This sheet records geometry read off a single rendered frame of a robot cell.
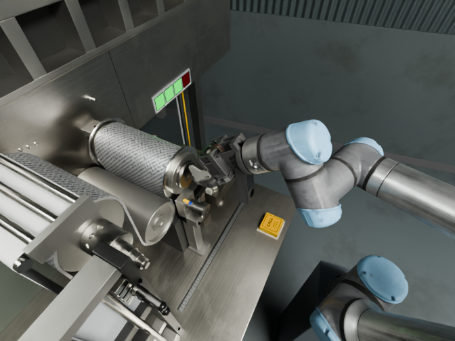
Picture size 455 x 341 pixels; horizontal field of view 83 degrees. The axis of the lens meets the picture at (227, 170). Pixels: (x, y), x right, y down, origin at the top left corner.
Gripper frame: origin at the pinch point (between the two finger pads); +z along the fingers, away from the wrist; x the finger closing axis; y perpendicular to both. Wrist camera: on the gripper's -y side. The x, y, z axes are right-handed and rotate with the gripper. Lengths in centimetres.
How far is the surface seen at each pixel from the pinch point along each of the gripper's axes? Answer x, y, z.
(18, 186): 28.2, 24.5, -1.4
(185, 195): 5.2, -1.7, 3.4
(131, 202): 14.6, 6.5, 8.6
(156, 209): 13.3, 2.2, 3.4
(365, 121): -175, -99, 18
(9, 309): 48, 1, 47
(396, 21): -175, -33, -23
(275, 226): -13.6, -37.6, 4.2
